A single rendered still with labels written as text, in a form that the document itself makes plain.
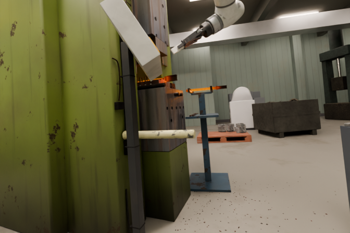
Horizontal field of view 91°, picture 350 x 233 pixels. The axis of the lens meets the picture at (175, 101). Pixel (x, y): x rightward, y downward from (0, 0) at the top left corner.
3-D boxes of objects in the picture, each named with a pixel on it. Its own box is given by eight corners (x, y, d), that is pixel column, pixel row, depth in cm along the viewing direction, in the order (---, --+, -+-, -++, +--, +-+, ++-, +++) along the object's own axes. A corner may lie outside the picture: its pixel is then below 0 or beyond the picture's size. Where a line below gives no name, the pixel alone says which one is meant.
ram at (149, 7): (173, 49, 158) (170, 6, 159) (151, 33, 122) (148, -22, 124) (134, 57, 173) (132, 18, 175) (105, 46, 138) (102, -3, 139)
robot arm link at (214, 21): (219, 33, 97) (211, 38, 97) (210, 19, 97) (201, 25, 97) (225, 25, 88) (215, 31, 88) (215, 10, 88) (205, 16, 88)
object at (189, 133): (196, 138, 92) (195, 128, 92) (193, 140, 87) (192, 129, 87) (128, 138, 108) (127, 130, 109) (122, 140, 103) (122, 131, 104)
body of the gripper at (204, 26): (215, 29, 88) (200, 39, 88) (210, 37, 97) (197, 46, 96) (207, 17, 88) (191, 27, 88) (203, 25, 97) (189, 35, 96)
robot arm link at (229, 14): (213, 27, 100) (209, 5, 91) (235, 13, 101) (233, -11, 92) (225, 34, 93) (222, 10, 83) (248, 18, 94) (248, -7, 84)
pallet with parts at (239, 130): (245, 135, 415) (244, 122, 416) (253, 141, 339) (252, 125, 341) (198, 137, 434) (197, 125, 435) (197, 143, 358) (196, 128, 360)
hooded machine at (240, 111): (253, 127, 541) (249, 87, 546) (258, 129, 484) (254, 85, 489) (229, 128, 554) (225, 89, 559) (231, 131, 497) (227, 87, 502)
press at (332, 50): (342, 120, 530) (331, 23, 542) (321, 118, 628) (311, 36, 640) (374, 119, 518) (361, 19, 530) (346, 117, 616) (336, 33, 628)
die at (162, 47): (167, 55, 145) (166, 44, 145) (156, 48, 126) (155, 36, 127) (126, 64, 160) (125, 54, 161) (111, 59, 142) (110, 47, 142)
